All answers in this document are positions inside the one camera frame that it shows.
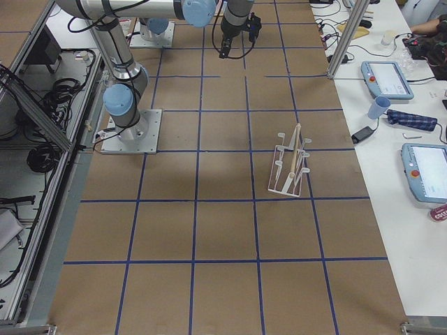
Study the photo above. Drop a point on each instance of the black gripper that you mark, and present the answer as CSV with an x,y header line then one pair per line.
x,y
229,35

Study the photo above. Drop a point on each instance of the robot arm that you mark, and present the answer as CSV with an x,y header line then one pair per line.
x,y
121,99

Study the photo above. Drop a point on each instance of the blue cup on desk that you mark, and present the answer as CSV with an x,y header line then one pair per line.
x,y
378,107

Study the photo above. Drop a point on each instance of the teach pendant far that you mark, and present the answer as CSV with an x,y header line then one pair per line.
x,y
385,78

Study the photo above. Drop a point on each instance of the teach pendant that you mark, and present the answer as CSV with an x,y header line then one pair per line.
x,y
425,171
385,78

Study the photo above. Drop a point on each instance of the black power adapter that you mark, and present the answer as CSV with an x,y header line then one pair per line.
x,y
362,134

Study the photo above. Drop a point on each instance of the blue plaid folded umbrella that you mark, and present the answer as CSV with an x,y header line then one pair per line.
x,y
409,120

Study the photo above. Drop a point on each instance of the teach pendant near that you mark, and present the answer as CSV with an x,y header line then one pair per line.
x,y
425,171

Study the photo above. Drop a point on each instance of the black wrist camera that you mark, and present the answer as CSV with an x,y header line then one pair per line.
x,y
254,26

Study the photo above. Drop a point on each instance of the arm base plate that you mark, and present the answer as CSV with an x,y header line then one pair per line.
x,y
152,33
141,138

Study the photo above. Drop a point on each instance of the aluminium frame post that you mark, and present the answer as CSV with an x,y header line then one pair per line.
x,y
357,12

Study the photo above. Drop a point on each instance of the white wire cup rack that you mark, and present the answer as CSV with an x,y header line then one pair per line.
x,y
288,164

